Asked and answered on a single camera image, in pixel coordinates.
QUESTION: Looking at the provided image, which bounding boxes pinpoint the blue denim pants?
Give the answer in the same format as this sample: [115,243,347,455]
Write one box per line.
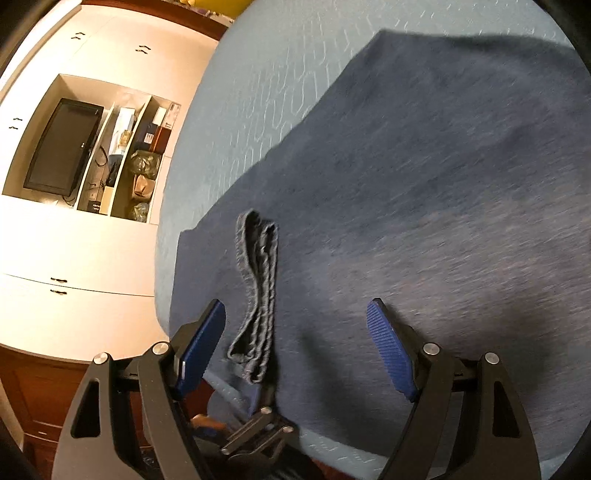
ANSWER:
[169,31,590,459]

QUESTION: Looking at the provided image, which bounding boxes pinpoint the tan handbag on shelf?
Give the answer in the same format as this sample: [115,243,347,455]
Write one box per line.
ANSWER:
[131,175,155,201]

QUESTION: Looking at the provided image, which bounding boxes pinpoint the green plastic bag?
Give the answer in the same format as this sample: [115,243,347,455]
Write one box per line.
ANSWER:
[129,150,161,180]

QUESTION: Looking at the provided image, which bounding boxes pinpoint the blue quilted bedspread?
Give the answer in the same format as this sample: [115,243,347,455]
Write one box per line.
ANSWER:
[156,1,575,479]

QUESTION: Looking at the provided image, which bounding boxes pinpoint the cream wall cabinet unit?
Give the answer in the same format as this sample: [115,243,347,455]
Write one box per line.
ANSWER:
[1,1,223,361]

